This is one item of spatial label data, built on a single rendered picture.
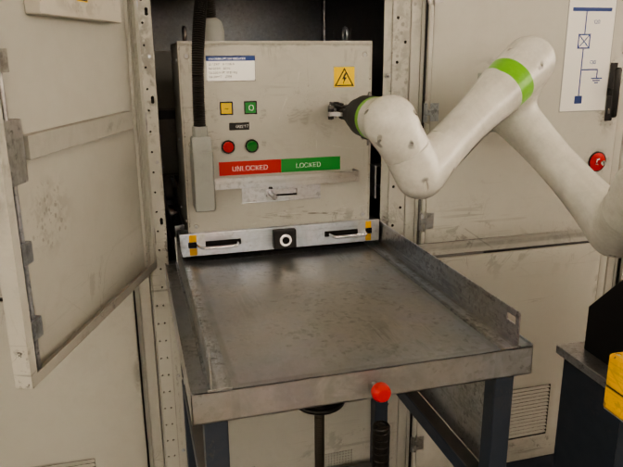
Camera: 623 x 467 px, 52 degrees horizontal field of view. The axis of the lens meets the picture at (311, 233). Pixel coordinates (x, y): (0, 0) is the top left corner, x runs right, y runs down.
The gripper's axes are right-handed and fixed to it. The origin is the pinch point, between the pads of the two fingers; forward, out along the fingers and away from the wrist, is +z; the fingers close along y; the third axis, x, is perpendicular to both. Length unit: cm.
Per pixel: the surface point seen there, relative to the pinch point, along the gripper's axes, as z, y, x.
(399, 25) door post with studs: 3.6, 18.1, 20.1
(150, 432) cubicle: 4, -52, -86
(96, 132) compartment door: -20, -57, -1
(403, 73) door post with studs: 3.6, 19.7, 8.1
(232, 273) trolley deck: -8.4, -29.6, -38.1
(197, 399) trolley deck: -64, -44, -39
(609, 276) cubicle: 3, 92, -56
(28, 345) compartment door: -53, -70, -31
